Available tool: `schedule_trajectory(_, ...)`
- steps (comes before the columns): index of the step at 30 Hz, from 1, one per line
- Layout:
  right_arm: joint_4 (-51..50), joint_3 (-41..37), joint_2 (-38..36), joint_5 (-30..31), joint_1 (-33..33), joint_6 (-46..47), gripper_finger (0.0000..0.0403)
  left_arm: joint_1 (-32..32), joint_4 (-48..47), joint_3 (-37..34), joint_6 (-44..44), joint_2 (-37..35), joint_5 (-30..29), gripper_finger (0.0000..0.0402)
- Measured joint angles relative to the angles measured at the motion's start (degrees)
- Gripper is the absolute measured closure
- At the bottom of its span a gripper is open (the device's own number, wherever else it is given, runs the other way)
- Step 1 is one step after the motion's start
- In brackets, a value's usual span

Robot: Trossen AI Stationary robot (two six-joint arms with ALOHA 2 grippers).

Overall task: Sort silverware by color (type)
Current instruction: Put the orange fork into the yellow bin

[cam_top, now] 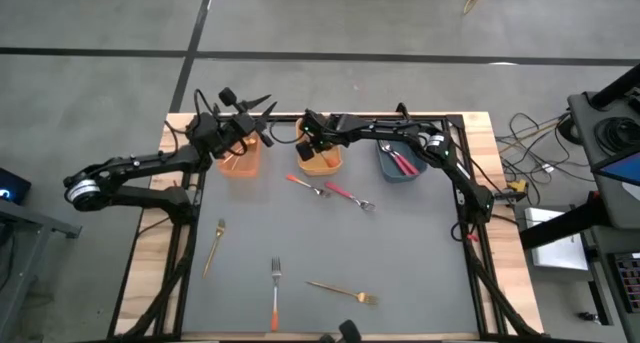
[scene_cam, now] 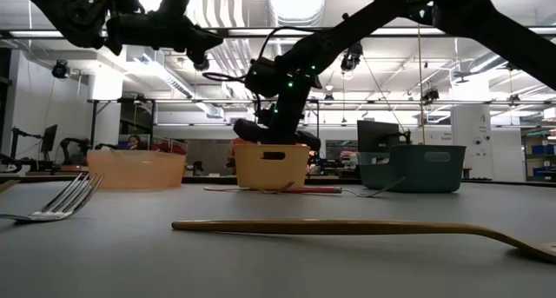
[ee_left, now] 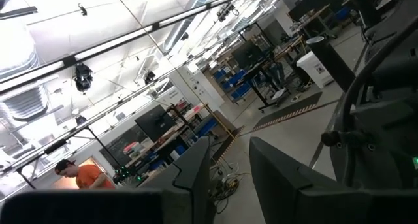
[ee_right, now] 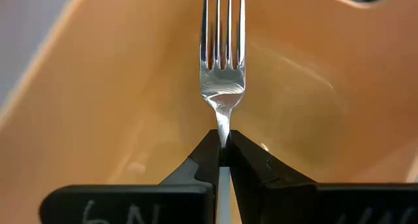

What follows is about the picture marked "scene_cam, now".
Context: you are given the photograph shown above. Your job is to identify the yellow plastic bin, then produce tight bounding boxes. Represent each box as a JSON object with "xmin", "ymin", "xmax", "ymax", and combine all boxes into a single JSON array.
[{"xmin": 232, "ymin": 143, "xmax": 312, "ymax": 190}]

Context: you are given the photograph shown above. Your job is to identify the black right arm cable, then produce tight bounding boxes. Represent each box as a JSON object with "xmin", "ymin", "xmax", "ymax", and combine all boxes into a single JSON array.
[{"xmin": 202, "ymin": 25, "xmax": 314, "ymax": 84}]

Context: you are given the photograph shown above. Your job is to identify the silver corrugated ceiling duct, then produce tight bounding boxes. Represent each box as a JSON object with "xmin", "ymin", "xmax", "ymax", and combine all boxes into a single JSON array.
[{"xmin": 267, "ymin": 0, "xmax": 328, "ymax": 73}]

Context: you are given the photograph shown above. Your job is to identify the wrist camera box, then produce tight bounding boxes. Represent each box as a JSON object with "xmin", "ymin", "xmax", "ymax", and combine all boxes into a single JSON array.
[
  {"xmin": 154, "ymin": 0, "xmax": 191, "ymax": 17},
  {"xmin": 243, "ymin": 56, "xmax": 280, "ymax": 98}
]

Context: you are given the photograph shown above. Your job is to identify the grey table mat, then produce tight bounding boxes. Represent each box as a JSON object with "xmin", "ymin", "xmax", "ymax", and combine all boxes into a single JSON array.
[{"xmin": 0, "ymin": 180, "xmax": 556, "ymax": 298}]

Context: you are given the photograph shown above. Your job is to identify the black monitor on arm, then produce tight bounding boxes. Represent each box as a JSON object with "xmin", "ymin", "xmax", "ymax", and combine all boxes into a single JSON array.
[{"xmin": 40, "ymin": 123, "xmax": 59, "ymax": 161}]

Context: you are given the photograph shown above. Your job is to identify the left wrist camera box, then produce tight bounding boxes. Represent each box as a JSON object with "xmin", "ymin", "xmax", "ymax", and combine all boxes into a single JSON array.
[{"xmin": 154, "ymin": 0, "xmax": 191, "ymax": 17}]

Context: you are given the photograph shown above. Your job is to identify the storage shelf with blue bins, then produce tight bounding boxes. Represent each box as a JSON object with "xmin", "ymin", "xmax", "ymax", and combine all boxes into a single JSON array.
[{"xmin": 520, "ymin": 128, "xmax": 556, "ymax": 182}]

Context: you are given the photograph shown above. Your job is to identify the red background crates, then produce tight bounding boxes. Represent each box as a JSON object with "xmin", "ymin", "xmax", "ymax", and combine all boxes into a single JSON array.
[{"xmin": 149, "ymin": 136, "xmax": 189, "ymax": 156}]

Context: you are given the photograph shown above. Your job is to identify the silver fork orange-tipped handle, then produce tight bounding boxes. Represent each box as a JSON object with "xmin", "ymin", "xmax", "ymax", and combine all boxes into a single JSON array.
[{"xmin": 0, "ymin": 172, "xmax": 105, "ymax": 223}]

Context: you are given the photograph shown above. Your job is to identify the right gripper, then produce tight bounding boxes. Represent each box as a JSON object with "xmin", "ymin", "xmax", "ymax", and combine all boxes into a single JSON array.
[{"xmin": 233, "ymin": 88, "xmax": 322, "ymax": 154}]

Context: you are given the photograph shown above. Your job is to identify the black desk monitor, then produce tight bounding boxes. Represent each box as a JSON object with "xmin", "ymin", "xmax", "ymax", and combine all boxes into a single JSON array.
[{"xmin": 356, "ymin": 119, "xmax": 401, "ymax": 155}]

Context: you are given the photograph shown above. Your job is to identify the black table frame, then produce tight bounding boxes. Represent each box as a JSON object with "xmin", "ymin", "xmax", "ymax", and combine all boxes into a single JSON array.
[{"xmin": 0, "ymin": 174, "xmax": 556, "ymax": 187}]

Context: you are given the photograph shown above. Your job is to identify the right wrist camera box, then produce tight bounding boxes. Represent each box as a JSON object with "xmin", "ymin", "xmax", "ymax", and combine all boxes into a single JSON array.
[{"xmin": 243, "ymin": 56, "xmax": 280, "ymax": 98}]

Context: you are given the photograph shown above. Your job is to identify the teal plastic bin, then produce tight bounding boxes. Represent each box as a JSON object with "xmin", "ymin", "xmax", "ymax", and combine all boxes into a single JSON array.
[{"xmin": 358, "ymin": 144, "xmax": 467, "ymax": 194}]

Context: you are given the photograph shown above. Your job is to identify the peach translucent plastic bin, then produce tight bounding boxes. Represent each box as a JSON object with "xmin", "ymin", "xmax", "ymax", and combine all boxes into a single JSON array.
[{"xmin": 86, "ymin": 149, "xmax": 187, "ymax": 191}]

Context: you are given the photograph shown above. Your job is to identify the silver fork red handle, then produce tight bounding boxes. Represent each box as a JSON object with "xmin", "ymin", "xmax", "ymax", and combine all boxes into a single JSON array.
[{"xmin": 284, "ymin": 177, "xmax": 407, "ymax": 199}]

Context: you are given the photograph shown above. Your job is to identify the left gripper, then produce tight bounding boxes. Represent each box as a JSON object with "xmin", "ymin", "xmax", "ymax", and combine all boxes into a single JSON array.
[{"xmin": 105, "ymin": 11, "xmax": 225, "ymax": 57}]

